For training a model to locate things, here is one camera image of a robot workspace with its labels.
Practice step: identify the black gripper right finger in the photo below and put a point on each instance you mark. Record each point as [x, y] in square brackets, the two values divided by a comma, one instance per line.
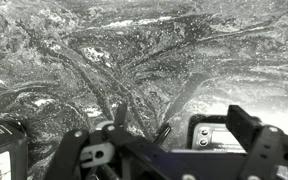
[264, 150]

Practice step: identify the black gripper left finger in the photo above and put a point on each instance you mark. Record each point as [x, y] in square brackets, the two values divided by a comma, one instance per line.
[70, 150]

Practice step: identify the black marker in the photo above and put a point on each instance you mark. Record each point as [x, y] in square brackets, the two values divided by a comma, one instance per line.
[163, 134]

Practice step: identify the black digital scale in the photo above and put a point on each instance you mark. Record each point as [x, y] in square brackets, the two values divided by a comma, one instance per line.
[217, 136]

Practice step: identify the black coffee bag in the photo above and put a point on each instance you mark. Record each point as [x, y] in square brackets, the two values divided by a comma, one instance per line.
[4, 146]

